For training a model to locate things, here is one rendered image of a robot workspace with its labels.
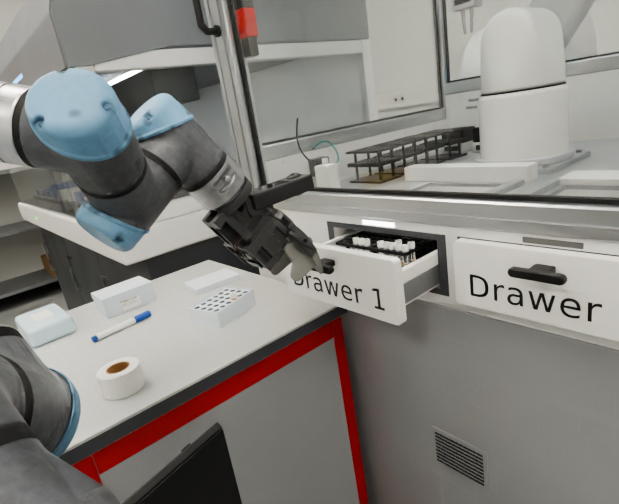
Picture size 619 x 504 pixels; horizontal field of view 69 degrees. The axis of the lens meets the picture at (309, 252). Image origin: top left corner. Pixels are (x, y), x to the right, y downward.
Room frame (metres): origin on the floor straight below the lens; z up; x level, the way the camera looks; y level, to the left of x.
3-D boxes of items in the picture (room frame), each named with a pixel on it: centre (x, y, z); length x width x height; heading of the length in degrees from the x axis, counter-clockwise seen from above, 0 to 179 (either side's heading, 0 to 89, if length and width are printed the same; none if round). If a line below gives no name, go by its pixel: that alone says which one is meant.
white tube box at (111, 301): (1.09, 0.48, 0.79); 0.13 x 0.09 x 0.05; 129
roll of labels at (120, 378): (0.69, 0.35, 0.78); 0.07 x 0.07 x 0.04
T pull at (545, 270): (0.56, -0.30, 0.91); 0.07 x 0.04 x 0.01; 38
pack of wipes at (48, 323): (0.99, 0.64, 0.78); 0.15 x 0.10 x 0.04; 40
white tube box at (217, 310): (0.93, 0.21, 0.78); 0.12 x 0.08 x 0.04; 146
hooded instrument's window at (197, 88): (2.38, 0.65, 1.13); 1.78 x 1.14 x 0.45; 38
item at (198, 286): (1.14, 0.27, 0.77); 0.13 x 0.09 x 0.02; 124
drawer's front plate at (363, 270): (0.75, -0.04, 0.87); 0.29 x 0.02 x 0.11; 38
